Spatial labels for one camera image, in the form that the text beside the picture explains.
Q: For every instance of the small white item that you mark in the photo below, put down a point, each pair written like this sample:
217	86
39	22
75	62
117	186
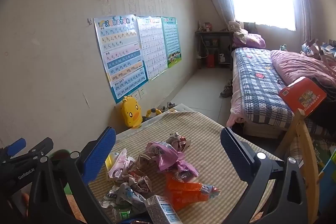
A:
221	59

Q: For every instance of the beige crumpled cloth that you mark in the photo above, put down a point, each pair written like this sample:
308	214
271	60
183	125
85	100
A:
236	28

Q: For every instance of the dark side table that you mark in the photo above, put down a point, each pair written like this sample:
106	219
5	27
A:
214	33

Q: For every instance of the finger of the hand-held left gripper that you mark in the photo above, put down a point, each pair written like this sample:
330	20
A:
25	174
16	146

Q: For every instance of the pink foil wrapper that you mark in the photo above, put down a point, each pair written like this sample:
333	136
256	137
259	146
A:
168	158

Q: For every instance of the yellow snack wrapper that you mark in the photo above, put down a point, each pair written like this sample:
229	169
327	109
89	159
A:
112	159

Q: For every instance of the white wall outlet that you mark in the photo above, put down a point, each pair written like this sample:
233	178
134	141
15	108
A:
143	92
135	96

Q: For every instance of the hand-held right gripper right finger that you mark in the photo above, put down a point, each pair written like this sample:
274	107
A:
233	153

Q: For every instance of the pile of colourful toys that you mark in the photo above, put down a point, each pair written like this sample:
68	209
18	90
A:
315	49

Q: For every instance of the dark cloth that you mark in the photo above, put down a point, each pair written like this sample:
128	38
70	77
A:
325	113

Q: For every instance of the green chart wall poster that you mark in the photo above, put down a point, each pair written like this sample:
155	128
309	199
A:
170	40

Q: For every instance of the purple pillow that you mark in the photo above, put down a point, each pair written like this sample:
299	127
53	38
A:
252	40

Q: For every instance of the white drink carton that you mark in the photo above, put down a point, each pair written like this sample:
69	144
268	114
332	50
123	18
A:
162	211

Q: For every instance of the green striped clear wrapper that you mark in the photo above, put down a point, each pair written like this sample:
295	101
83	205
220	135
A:
122	214

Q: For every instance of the blue checked quilt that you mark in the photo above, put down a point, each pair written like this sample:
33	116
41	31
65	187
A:
260	87

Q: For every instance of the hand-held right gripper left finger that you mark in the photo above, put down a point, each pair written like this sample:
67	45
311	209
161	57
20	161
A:
101	153

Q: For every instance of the wooden chair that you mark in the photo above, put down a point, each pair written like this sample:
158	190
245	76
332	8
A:
305	134

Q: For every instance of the blue alphabet wall poster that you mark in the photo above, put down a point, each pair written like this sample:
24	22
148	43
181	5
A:
118	56

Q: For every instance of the red container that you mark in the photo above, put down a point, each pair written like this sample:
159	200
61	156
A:
210	60

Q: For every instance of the silver wrapper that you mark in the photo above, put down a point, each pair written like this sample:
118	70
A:
126	195

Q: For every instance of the pink comforter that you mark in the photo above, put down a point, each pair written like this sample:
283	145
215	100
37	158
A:
299	64

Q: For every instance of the orange plastic wrapper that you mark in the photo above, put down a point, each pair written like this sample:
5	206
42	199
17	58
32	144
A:
183	192

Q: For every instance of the pink bed skirt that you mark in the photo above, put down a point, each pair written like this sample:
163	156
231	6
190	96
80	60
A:
236	106

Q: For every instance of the pink and white wrapper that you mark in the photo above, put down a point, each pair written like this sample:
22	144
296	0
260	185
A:
119	171

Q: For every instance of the white chart wall poster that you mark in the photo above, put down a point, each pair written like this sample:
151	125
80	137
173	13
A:
153	48

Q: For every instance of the green rimmed red bin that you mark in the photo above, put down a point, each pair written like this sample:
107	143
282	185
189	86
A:
61	154

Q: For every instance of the colourful printed box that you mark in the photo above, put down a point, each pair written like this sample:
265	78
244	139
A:
326	171

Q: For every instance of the yellow duck toy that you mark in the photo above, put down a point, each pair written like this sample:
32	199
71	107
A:
131	113

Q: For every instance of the red printed box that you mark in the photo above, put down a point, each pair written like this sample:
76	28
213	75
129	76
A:
302	95

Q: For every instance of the yellow toy vehicle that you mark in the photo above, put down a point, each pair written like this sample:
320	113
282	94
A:
153	111

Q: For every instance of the small red item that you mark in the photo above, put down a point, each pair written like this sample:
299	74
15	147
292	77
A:
209	27

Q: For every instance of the pair of shoes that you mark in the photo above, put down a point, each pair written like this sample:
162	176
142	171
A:
227	90

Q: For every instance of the grey toy figures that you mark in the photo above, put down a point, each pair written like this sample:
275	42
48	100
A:
168	106

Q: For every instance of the grey paper ball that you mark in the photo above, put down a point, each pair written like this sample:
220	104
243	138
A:
178	142

